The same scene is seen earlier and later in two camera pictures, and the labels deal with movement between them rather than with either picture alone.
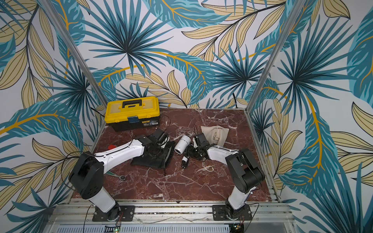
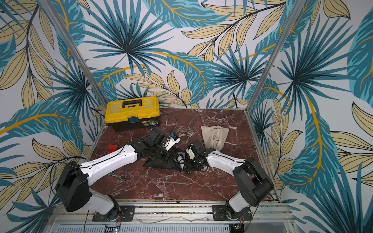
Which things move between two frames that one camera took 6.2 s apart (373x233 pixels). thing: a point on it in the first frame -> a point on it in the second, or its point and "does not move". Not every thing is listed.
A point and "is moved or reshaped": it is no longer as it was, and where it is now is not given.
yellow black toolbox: (127, 114) does not move
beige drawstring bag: (215, 135) does not move
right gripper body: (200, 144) -> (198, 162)
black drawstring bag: (161, 161) is moved or reshaped
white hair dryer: (180, 147) is moved or reshaped
